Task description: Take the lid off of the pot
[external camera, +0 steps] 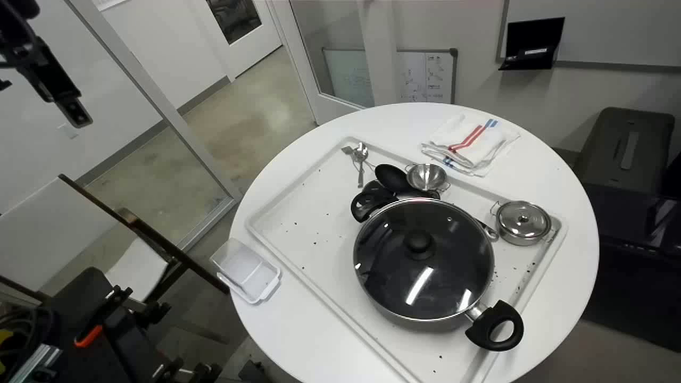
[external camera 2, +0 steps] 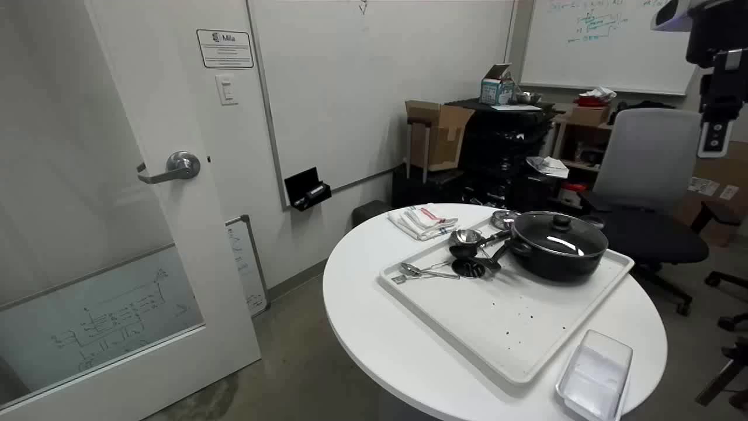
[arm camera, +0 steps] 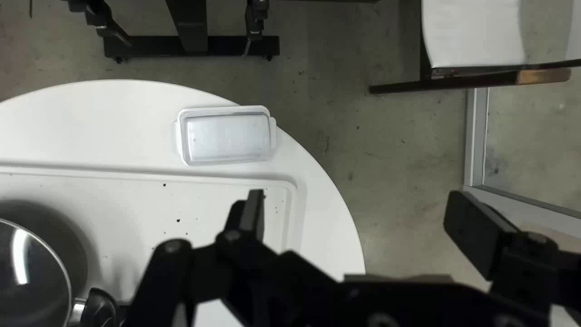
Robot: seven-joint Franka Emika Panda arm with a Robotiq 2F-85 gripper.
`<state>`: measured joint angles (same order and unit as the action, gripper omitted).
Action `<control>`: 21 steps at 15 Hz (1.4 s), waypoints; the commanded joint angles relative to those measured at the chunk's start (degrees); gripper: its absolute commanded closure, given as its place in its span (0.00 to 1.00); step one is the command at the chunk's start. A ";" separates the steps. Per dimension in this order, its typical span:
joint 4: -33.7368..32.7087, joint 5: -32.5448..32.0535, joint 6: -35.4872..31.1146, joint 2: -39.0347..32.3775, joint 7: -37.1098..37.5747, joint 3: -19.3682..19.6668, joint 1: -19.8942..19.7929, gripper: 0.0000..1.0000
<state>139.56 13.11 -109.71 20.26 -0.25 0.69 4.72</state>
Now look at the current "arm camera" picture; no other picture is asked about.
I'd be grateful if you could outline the black stand base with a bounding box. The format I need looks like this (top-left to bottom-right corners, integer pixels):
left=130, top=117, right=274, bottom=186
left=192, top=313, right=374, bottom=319
left=63, top=0, right=281, bottom=63

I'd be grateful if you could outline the white plastic cutting board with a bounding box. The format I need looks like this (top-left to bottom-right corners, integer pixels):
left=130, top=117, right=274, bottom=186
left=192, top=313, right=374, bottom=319
left=0, top=163, right=299, bottom=327

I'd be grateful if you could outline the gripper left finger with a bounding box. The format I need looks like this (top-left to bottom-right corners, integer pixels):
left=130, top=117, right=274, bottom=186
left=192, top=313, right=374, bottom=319
left=125, top=189, right=345, bottom=327

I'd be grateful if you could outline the white table with black frame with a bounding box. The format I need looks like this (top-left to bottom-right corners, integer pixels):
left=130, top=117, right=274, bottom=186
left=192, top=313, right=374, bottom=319
left=369, top=0, right=581, bottom=95

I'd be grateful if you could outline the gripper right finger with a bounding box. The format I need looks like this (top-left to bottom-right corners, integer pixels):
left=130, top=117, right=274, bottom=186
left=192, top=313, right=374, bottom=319
left=443, top=190, right=581, bottom=315

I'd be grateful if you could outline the grey metal frame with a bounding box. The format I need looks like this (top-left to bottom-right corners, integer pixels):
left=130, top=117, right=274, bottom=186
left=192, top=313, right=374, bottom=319
left=462, top=86, right=581, bottom=219

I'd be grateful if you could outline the steel pot with black handle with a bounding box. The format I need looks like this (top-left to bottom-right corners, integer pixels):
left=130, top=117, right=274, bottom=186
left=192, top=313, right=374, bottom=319
left=0, top=217, right=121, bottom=327

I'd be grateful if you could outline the clear plastic container lid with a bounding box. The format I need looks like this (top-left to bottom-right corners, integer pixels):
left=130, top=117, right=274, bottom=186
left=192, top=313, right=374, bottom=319
left=176, top=105, right=278, bottom=167

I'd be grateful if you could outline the glass pot lid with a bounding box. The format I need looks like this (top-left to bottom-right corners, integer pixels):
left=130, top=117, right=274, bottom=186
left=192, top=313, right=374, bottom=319
left=0, top=218, right=72, bottom=327

